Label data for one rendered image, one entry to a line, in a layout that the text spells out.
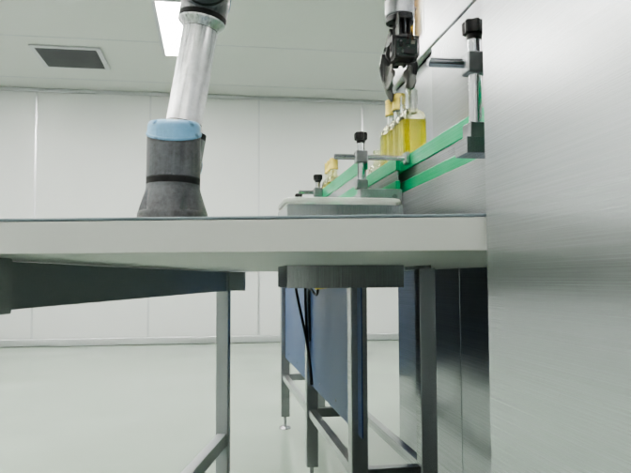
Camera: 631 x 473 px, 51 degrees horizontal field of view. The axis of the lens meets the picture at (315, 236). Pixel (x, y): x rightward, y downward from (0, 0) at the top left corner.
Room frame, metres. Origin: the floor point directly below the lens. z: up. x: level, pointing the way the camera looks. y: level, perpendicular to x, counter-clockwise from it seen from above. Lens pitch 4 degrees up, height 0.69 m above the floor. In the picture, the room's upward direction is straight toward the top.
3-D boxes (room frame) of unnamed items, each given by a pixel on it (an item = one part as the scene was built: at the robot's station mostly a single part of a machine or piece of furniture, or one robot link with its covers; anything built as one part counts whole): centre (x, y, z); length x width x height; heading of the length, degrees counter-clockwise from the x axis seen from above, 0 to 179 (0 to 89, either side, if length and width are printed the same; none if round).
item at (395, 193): (1.46, -0.14, 0.85); 0.09 x 0.04 x 0.07; 99
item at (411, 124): (1.58, -0.23, 0.99); 0.06 x 0.06 x 0.21; 9
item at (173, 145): (1.46, 0.31, 0.98); 0.13 x 0.12 x 0.14; 9
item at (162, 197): (1.45, 0.31, 0.86); 0.15 x 0.15 x 0.10
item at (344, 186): (2.34, 0.02, 0.92); 1.75 x 0.01 x 0.08; 9
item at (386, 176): (2.36, -0.05, 0.92); 1.75 x 0.01 x 0.08; 9
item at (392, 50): (1.67, -0.22, 1.29); 0.09 x 0.08 x 0.12; 9
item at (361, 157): (1.45, -0.12, 0.95); 0.17 x 0.03 x 0.12; 99
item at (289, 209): (1.33, -0.07, 0.79); 0.27 x 0.17 x 0.08; 99
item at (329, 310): (2.33, -0.07, 0.54); 1.59 x 0.18 x 0.43; 9
